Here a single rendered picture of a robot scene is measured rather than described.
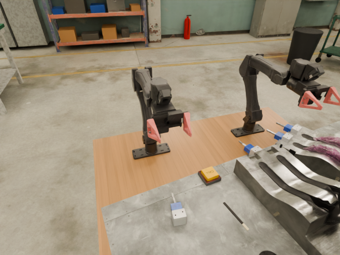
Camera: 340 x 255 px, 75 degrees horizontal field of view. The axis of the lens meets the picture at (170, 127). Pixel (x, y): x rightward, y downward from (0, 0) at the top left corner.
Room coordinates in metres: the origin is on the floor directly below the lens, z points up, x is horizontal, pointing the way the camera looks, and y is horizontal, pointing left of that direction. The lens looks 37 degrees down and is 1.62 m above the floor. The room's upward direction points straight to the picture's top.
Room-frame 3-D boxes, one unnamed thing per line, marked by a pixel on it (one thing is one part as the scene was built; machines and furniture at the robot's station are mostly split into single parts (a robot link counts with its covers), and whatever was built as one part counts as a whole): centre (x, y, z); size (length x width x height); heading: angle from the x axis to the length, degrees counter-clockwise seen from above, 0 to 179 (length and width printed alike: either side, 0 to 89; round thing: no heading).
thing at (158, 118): (0.62, 0.02, 1.20); 0.10 x 0.07 x 0.07; 108
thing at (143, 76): (0.87, 0.10, 1.17); 0.30 x 0.09 x 0.12; 18
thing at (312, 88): (0.80, -0.55, 1.20); 0.10 x 0.07 x 0.07; 108
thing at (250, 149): (0.88, -0.42, 0.83); 0.13 x 0.05 x 0.05; 33
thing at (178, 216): (0.52, -0.02, 0.83); 0.13 x 0.05 x 0.05; 12
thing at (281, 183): (0.58, -0.53, 0.92); 0.35 x 0.16 x 0.09; 25
